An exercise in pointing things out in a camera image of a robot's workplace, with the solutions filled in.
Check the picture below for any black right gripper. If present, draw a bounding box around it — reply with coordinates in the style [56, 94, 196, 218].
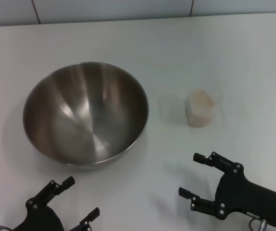
[178, 151, 276, 228]

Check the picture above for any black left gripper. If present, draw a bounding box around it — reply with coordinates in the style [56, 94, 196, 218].
[12, 176, 100, 231]

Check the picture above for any clear plastic measuring cup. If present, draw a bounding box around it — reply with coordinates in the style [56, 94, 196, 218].
[185, 88, 226, 128]

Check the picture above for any stainless steel mixing bowl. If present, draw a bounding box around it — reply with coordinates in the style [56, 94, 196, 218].
[22, 62, 150, 170]

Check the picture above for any right gripper cable with plug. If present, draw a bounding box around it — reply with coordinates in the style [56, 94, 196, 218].
[248, 216, 270, 231]

